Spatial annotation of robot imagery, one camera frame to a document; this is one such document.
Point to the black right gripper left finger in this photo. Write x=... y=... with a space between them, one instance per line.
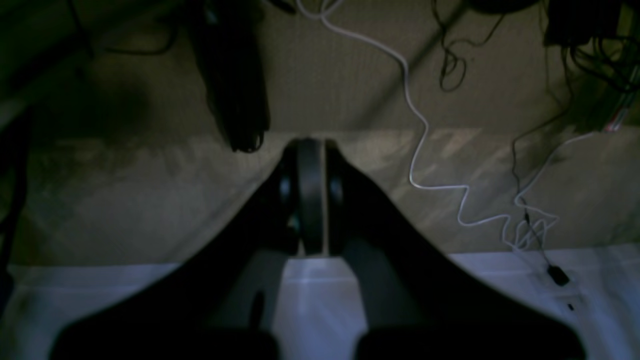
x=172 y=318

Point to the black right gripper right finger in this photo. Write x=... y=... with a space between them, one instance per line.
x=419 y=305

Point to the green table cloth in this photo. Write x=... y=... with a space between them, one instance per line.
x=319 y=311

